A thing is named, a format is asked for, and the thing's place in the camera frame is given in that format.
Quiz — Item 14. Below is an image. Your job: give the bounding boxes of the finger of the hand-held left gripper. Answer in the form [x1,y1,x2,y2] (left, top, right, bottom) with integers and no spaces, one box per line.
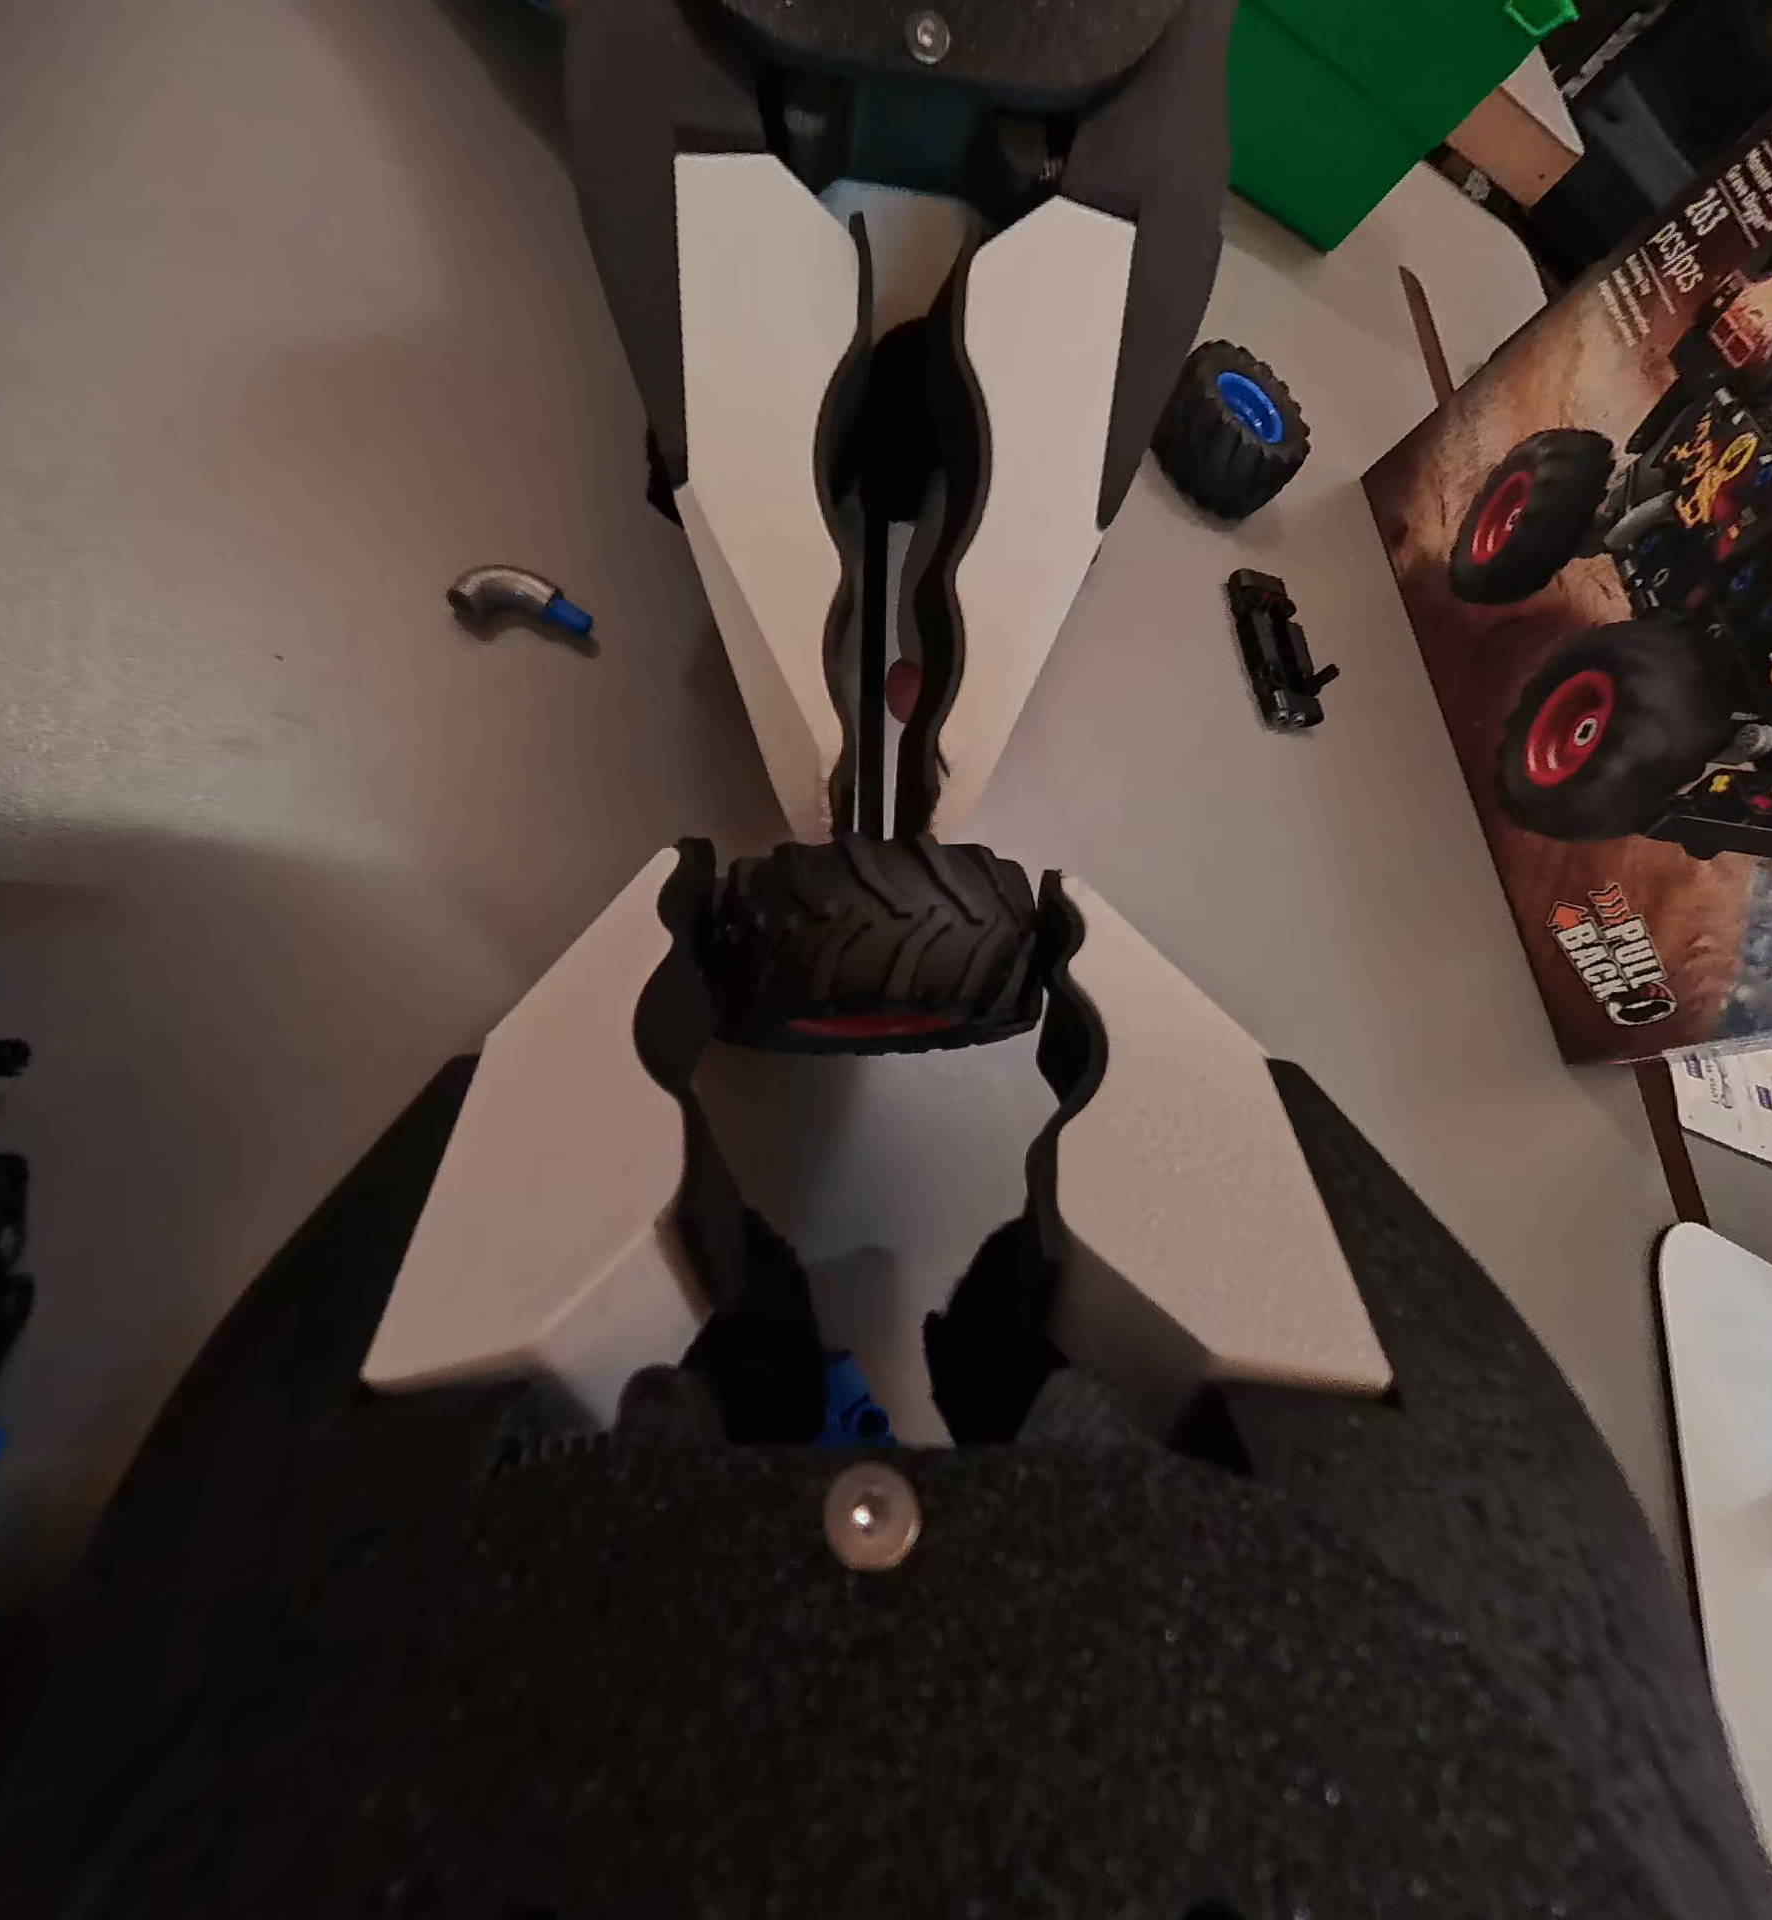
[893,195,1143,842]
[670,148,873,842]

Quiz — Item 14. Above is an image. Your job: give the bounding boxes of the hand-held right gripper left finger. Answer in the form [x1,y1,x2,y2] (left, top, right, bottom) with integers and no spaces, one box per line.
[359,837,748,1431]

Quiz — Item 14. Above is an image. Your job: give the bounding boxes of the white document stand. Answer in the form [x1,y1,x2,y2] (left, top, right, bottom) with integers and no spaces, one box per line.
[1656,1221,1772,1920]

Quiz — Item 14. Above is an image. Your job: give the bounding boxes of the black lego wheel blue rim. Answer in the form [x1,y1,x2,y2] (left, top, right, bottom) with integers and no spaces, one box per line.
[1148,337,1314,523]

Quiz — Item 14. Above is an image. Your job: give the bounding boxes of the black lego wheel red rim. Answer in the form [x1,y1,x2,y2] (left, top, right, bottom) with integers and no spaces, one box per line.
[697,832,1048,1058]

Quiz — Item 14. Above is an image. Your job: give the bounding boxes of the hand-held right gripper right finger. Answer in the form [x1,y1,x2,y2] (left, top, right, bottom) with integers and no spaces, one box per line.
[1033,867,1396,1452]

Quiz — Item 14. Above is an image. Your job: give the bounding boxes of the monster truck toy box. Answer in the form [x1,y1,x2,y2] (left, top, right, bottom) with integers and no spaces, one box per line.
[1358,76,1772,1068]

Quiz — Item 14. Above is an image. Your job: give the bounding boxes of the black lego assembly grey ends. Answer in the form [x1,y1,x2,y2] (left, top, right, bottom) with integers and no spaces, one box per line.
[1224,567,1343,738]

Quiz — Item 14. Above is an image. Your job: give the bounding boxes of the grey lego elbow blue pin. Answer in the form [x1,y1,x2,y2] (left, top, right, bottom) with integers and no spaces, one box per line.
[446,562,597,641]

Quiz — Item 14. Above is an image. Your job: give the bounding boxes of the green plastic bin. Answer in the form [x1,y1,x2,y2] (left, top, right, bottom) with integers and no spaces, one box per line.
[1224,0,1579,254]

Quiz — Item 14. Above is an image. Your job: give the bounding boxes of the white printed paper sheet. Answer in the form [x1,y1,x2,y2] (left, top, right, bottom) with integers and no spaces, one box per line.
[1666,1042,1772,1188]

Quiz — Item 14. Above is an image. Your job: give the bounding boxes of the long black lego axle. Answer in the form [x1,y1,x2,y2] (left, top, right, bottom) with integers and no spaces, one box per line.
[848,322,900,845]

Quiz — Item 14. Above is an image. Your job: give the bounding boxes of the blue lego piece red pins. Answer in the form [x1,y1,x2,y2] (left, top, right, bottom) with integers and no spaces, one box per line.
[811,1350,897,1449]

